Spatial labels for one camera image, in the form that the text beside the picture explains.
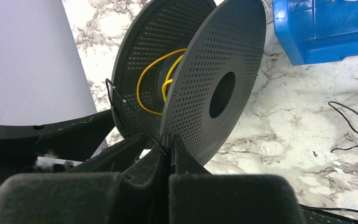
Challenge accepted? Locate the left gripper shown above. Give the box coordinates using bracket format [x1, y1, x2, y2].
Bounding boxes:
[0, 110, 149, 185]

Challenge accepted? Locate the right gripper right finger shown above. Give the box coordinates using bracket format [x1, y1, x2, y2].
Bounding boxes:
[169, 134, 305, 224]

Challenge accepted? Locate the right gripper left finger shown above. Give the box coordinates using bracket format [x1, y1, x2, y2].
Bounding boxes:
[0, 134, 171, 224]

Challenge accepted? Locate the yellow wire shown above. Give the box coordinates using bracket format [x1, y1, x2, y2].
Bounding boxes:
[136, 48, 187, 116]

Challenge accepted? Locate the black cable spool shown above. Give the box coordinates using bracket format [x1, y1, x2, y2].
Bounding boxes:
[112, 0, 266, 165]

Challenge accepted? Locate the blue plastic bin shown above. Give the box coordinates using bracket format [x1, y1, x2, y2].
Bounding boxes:
[272, 0, 358, 65]

